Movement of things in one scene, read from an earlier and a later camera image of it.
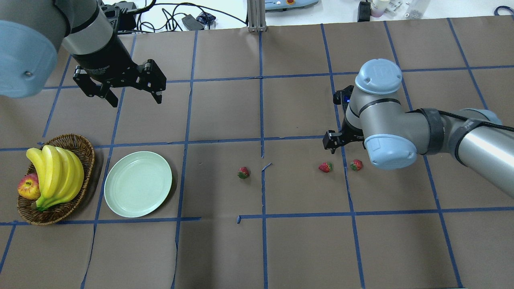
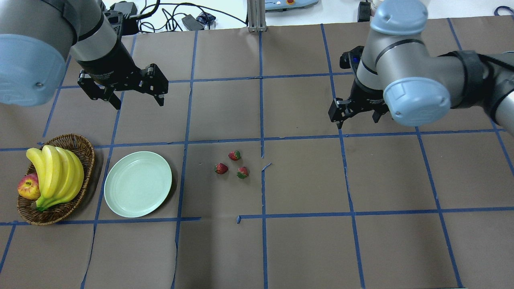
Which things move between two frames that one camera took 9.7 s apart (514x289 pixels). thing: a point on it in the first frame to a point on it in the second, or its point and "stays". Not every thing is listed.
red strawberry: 326,167 to 235,155
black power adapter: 190,23 stays
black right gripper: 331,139 to 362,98
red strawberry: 356,165 to 221,168
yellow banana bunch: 62,174 stays
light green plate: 135,182 stays
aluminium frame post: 256,16 stays
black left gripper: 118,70 stays
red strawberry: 243,172 stays
